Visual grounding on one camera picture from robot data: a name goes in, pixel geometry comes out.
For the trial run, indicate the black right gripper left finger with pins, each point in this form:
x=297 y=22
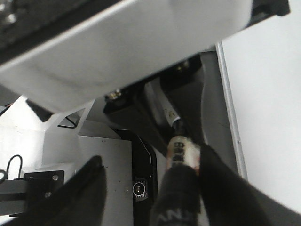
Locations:
x=79 y=202

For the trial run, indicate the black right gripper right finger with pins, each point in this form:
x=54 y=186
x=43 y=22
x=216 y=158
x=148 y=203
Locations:
x=231 y=201

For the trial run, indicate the black whiteboard marker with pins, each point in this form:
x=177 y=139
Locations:
x=176 y=131

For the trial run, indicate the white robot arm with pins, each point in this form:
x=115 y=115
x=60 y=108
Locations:
x=110 y=106

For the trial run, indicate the white whiteboard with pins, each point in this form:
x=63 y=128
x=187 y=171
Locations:
x=261 y=77

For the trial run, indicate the black camera bracket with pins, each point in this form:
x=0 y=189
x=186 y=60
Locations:
x=20 y=194

